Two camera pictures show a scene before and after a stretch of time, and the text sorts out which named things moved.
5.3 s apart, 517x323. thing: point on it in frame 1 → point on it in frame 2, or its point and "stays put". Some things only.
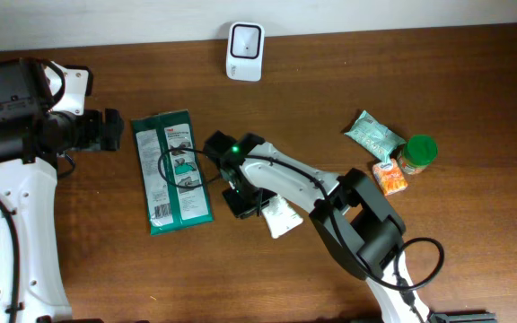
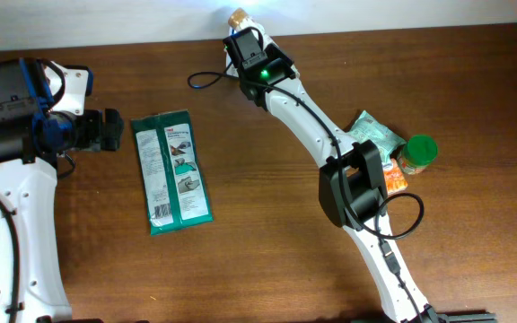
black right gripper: [240, 208] → [272, 48]
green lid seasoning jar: [418, 152] stays put
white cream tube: [280, 216] → [240, 20]
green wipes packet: [173, 181] stays put
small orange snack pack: [389, 176] stays put
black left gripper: [101, 137] stays put
